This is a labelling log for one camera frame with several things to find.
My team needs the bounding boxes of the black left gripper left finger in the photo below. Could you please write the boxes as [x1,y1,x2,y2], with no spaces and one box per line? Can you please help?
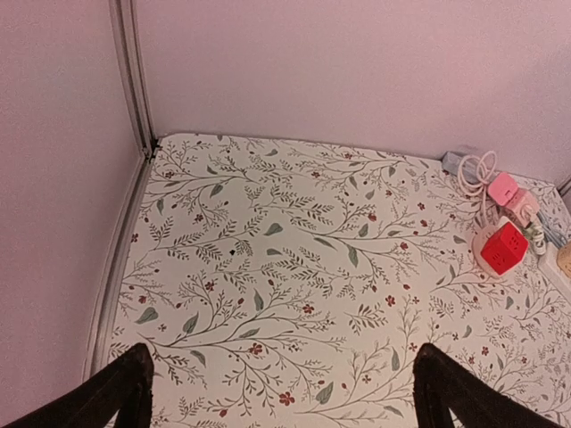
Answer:
[8,343,154,428]

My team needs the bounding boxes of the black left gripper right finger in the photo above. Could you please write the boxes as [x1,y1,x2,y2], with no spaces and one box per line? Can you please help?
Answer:
[413,342,557,428]

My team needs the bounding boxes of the red cube socket adapter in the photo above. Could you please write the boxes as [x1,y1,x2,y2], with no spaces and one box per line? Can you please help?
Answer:
[476,220,529,276]

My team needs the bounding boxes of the round pink power socket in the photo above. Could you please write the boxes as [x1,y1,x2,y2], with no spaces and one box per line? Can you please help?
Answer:
[471,217,514,278]

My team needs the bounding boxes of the beige cube socket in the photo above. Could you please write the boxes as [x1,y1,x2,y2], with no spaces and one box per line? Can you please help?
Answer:
[557,243,571,277]

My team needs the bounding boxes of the light pink cube socket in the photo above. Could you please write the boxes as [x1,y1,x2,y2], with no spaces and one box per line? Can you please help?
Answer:
[503,188,540,228]

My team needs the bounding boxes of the pink plug adapter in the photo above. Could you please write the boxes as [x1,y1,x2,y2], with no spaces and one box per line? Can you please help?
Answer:
[487,171,519,207]

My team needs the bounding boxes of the white power strip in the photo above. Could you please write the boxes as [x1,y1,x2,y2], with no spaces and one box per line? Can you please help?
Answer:
[537,243,571,291]

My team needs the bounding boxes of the floral patterned table mat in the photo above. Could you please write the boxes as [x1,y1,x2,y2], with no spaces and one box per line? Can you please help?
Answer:
[98,134,570,427]

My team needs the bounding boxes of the light blue power strip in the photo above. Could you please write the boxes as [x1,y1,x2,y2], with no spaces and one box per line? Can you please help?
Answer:
[442,152,479,179]

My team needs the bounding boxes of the right aluminium corner post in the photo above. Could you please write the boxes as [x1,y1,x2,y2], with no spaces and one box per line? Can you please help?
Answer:
[558,177,571,198]

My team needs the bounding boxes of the aluminium corner post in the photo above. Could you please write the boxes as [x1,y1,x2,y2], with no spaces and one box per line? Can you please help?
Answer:
[558,177,571,198]
[108,0,157,159]

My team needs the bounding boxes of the left aluminium corner post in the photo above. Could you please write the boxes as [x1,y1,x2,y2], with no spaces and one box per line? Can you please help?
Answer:
[108,0,157,159]

